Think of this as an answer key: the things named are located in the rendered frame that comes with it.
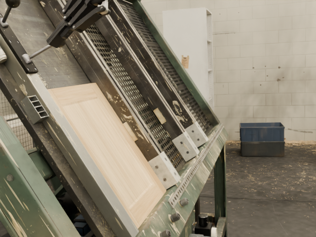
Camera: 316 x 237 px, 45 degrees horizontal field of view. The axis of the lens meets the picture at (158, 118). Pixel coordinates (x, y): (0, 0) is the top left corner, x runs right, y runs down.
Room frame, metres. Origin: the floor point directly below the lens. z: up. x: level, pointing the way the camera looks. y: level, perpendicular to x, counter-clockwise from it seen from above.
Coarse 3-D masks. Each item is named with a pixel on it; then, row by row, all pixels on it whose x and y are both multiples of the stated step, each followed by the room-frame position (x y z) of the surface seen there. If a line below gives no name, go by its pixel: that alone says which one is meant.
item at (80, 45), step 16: (48, 0) 1.49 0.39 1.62; (64, 0) 1.54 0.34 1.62; (48, 16) 1.49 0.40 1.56; (80, 48) 1.46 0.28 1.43; (80, 64) 1.46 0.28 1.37; (96, 64) 1.44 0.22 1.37; (96, 80) 1.44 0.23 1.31; (112, 80) 1.44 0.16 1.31; (112, 96) 1.42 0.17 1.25; (128, 112) 1.41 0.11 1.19; (144, 128) 1.43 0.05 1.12; (144, 144) 1.39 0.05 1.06; (160, 160) 1.37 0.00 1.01; (160, 176) 1.38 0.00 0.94; (176, 176) 1.39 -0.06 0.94
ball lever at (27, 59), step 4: (64, 40) 1.08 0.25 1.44; (64, 44) 1.09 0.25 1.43; (44, 48) 1.07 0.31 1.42; (48, 48) 1.08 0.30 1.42; (36, 52) 1.07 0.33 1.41; (40, 52) 1.07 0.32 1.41; (24, 56) 1.05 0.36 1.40; (28, 56) 1.06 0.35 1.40; (32, 56) 1.06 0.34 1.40; (24, 60) 1.05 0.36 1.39; (28, 60) 1.05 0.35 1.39
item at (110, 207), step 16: (16, 64) 1.04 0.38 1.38; (16, 80) 1.04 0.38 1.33; (32, 80) 1.04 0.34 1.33; (48, 96) 1.06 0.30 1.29; (48, 112) 1.02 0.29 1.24; (48, 128) 1.02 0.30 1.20; (64, 128) 1.02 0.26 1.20; (64, 144) 1.01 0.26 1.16; (80, 144) 1.04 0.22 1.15; (80, 160) 0.99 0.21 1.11; (80, 176) 1.00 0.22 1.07; (96, 176) 1.00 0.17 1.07; (96, 192) 0.98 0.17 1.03; (112, 192) 1.02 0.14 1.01; (112, 208) 0.97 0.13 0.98; (112, 224) 0.97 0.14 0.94; (128, 224) 0.98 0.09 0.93
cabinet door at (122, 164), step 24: (72, 96) 1.22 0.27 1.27; (96, 96) 1.37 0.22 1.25; (72, 120) 1.13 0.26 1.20; (96, 120) 1.26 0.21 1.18; (120, 120) 1.41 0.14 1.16; (96, 144) 1.16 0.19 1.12; (120, 144) 1.30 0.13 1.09; (120, 168) 1.19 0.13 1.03; (144, 168) 1.33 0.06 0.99; (120, 192) 1.10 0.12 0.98; (144, 192) 1.22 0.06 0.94; (144, 216) 1.12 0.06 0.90
